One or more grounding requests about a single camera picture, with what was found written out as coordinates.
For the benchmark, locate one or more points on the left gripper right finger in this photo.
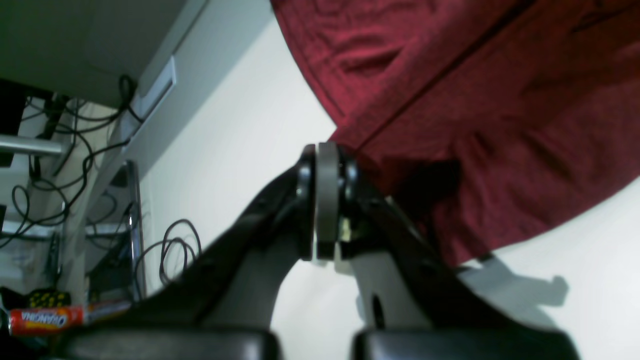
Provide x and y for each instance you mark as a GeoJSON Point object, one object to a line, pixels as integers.
{"type": "Point", "coordinates": [416, 308]}

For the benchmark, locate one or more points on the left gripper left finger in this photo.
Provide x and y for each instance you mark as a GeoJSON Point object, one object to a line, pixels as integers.
{"type": "Point", "coordinates": [221, 306]}

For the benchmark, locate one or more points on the dark red long-sleeve shirt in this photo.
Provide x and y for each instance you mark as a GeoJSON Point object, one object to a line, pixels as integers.
{"type": "Point", "coordinates": [489, 121]}

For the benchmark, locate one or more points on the orange snack tube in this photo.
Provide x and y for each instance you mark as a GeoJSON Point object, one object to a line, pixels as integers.
{"type": "Point", "coordinates": [44, 322]}

